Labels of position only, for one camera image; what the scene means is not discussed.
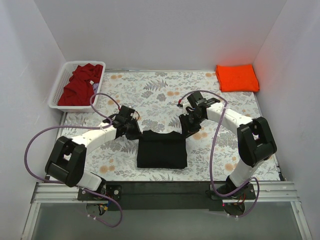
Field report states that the white plastic laundry basket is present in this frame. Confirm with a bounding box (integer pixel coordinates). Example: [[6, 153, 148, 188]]
[[48, 60, 106, 113]]

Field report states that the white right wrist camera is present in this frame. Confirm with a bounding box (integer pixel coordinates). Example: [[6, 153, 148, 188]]
[[177, 99, 191, 115]]

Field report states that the folded orange t-shirt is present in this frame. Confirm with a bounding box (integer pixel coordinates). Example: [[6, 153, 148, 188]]
[[215, 64, 260, 92]]

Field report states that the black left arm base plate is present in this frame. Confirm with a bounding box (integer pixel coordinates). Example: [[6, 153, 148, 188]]
[[77, 184, 122, 201]]

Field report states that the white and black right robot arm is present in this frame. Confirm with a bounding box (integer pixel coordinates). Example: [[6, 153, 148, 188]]
[[177, 90, 277, 199]]

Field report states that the red t-shirt in basket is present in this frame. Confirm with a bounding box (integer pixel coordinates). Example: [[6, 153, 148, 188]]
[[57, 63, 103, 107]]

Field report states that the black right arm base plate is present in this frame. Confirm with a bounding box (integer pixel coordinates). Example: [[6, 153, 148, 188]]
[[205, 183, 256, 201]]

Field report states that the floral patterned table mat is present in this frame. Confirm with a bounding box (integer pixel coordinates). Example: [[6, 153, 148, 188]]
[[59, 71, 260, 181]]

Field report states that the lavender garment in basket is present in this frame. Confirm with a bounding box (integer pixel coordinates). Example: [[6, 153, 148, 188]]
[[92, 82, 100, 95]]

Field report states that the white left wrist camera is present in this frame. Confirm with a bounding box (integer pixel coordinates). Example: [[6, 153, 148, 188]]
[[132, 110, 140, 121]]

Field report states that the aluminium front rail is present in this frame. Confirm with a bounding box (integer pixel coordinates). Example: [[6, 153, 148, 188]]
[[32, 181, 300, 203]]

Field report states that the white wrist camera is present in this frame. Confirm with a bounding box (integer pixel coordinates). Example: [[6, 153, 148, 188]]
[[177, 99, 191, 115], [132, 110, 140, 121]]

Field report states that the black t-shirt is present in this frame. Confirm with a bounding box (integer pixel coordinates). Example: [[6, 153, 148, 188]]
[[136, 130, 188, 169]]

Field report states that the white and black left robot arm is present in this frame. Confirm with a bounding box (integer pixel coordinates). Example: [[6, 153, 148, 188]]
[[45, 106, 141, 200]]

